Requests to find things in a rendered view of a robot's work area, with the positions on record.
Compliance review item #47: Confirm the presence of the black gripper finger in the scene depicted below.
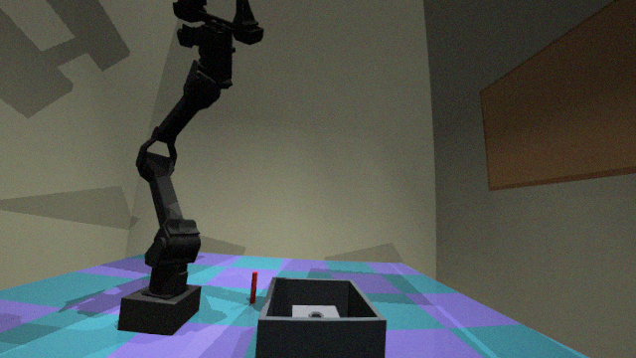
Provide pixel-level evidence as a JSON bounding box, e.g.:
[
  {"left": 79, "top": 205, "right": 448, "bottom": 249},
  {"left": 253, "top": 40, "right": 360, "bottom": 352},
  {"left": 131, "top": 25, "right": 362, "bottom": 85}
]
[
  {"left": 233, "top": 0, "right": 258, "bottom": 28},
  {"left": 177, "top": 0, "right": 207, "bottom": 7}
]

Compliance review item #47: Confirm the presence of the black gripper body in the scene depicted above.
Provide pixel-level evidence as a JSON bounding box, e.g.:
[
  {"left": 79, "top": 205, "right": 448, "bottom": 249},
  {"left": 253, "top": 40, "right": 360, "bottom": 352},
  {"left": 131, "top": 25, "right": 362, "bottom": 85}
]
[{"left": 173, "top": 2, "right": 264, "bottom": 61}]

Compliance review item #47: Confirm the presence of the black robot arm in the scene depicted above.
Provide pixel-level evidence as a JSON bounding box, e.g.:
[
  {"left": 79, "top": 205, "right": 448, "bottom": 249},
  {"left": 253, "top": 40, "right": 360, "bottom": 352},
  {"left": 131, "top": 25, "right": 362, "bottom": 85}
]
[{"left": 136, "top": 24, "right": 233, "bottom": 300}]

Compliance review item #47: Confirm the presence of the red peg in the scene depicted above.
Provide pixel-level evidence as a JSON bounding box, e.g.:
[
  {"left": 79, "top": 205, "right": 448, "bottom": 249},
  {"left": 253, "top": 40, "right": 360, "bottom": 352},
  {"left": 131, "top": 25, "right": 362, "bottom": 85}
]
[{"left": 250, "top": 271, "right": 258, "bottom": 303}]

